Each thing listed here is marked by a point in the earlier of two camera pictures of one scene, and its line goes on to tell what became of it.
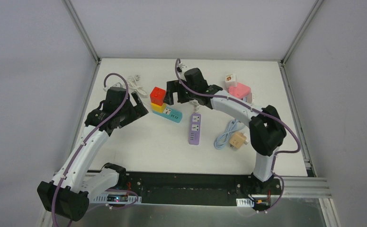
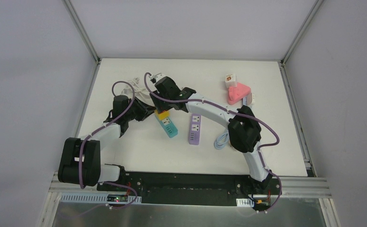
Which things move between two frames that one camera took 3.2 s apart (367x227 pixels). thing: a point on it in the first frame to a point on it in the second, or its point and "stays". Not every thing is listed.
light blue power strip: (248, 98) stays
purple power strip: (194, 128) stays
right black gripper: (177, 92) to (157, 104)
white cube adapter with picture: (231, 80) stays
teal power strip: (171, 114) to (169, 126)
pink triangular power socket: (239, 91) stays
